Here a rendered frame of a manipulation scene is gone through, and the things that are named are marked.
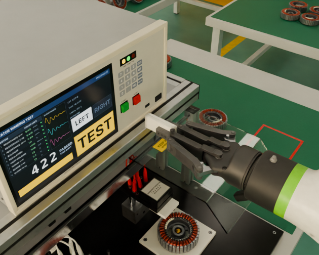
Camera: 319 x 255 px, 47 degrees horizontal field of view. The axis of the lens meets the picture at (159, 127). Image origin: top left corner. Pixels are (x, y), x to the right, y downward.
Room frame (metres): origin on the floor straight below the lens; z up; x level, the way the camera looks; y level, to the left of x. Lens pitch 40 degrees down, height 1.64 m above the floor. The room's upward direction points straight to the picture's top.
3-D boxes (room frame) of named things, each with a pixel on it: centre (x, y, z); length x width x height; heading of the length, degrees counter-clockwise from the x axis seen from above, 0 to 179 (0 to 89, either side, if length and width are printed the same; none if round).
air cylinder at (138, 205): (0.65, 0.06, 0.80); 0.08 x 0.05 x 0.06; 142
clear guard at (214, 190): (0.62, -0.08, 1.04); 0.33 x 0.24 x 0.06; 52
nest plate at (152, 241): (0.56, -0.05, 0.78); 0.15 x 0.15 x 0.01; 52
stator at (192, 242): (0.56, -0.05, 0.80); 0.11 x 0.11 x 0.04
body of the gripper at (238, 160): (0.46, -0.13, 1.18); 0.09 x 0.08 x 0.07; 52
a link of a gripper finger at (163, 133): (0.52, -0.01, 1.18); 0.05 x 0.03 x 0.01; 52
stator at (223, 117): (1.08, -0.20, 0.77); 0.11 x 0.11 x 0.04
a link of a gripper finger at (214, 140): (0.51, -0.08, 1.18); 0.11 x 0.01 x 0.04; 51
